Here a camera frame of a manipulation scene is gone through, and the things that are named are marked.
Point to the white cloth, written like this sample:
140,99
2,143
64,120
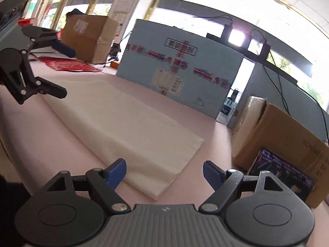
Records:
123,131

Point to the dark screen device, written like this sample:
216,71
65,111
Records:
280,172

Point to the taped brown cardboard box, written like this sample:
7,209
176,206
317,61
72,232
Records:
84,38

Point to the black charger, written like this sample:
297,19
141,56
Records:
265,51
226,32

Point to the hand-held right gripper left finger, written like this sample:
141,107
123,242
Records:
117,173

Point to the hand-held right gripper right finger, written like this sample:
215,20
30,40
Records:
212,175

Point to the pink table cloth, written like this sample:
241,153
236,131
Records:
218,149

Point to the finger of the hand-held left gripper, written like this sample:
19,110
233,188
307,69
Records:
52,88
64,49

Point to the open brown cardboard box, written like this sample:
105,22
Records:
280,133

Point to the white wall notice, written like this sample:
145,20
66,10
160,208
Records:
123,6

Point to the blue cloth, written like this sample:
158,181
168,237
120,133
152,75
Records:
74,12

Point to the small black device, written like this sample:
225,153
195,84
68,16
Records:
115,52

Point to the red paper cutting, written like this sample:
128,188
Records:
69,65

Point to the large light blue cardboard box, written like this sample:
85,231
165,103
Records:
164,64

